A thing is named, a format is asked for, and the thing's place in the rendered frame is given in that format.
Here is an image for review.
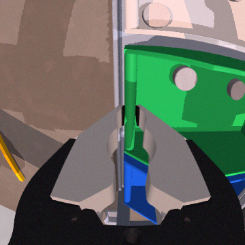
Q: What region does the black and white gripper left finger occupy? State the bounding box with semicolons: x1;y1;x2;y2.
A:
8;104;125;245

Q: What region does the grey metal shelf rack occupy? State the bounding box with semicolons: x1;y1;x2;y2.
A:
104;0;245;226

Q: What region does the yellow bar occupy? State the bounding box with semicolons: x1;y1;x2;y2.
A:
0;134;25;182

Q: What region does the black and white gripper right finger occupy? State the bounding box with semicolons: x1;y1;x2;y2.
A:
135;105;245;245

